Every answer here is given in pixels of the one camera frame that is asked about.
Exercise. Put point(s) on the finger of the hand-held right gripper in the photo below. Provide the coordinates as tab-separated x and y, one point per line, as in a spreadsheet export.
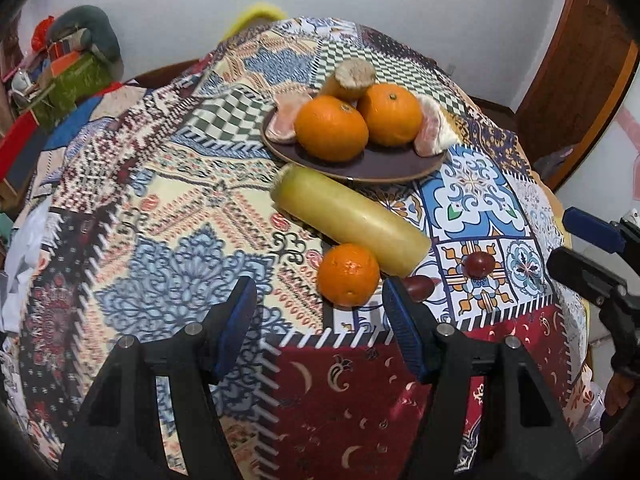
585	270
590	227

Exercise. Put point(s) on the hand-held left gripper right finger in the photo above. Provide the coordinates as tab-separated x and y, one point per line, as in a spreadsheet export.
405	325

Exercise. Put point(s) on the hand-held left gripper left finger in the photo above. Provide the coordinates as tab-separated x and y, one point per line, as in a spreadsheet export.
235	325

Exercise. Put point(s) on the small mandarin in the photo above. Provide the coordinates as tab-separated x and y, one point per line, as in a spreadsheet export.
348	275

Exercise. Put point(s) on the dark purple plate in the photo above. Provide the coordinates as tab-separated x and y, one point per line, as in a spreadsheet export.
385	165

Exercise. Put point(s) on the large pomelo segment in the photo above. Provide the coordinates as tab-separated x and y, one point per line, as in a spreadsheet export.
434	127

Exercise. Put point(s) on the large orange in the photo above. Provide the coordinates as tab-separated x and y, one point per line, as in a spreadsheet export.
331	127
390	115

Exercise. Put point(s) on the small pomelo segment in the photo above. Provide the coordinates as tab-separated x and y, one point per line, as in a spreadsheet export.
285	115

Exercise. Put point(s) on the red jujube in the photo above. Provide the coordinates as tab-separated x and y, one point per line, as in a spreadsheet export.
421	287
479	264

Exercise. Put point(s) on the patchwork printed tablecloth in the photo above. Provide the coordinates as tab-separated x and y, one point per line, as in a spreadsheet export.
190	240

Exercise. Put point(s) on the wooden door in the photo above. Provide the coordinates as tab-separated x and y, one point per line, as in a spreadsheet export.
585	75

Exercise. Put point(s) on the blue cloth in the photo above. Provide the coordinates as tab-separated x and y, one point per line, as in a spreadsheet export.
75	122

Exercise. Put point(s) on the red box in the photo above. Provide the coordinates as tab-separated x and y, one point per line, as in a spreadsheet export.
17	147

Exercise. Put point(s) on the green storage box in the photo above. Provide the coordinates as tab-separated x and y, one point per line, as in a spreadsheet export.
75	87

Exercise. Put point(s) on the orange box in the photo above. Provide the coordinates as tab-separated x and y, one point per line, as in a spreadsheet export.
65	62

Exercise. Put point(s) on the red plastic bag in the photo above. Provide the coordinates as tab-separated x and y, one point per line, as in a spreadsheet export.
42	32

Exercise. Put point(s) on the dark wooden frame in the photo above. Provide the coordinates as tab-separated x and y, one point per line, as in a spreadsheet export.
165	72

